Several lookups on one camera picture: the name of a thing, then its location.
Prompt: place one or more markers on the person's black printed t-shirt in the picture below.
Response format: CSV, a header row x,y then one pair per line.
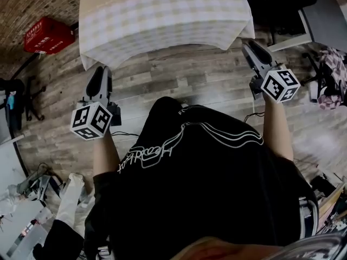
x,y
203,177

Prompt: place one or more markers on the black high-back office chair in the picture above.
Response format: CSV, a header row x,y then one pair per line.
x,y
279,7

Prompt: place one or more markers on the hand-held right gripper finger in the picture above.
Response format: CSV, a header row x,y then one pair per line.
x,y
253,61
260,53

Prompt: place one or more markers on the grey desk with white legs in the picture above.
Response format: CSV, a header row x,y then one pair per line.
x,y
325,18

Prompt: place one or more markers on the white cabinet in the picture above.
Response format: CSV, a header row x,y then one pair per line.
x,y
8,161

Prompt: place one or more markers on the black white striped waistband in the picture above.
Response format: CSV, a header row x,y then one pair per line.
x,y
309,215

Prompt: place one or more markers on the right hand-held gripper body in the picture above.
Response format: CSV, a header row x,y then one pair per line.
x,y
280,85

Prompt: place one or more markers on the person's left forearm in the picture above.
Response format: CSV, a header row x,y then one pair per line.
x,y
105,156

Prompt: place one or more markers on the pile of grey clutter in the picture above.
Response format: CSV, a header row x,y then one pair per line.
x,y
29,185

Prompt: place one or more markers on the pink checked garment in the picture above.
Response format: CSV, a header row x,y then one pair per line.
x,y
334,69

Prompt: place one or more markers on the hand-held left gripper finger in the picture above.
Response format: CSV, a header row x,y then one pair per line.
x,y
107,83
95,83

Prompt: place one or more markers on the beige checked flower tablecloth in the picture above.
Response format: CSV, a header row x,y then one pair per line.
x,y
162,18

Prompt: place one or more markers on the red fire equipment box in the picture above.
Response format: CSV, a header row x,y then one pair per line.
x,y
48,35

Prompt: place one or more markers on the person's right forearm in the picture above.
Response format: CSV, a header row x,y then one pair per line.
x,y
279,126

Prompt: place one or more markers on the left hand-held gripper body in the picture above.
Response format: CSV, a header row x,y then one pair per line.
x,y
90,120

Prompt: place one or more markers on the black mesh office chair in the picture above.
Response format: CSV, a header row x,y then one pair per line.
x,y
16,104

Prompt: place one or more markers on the black swivel chair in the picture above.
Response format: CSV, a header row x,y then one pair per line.
x,y
315,66

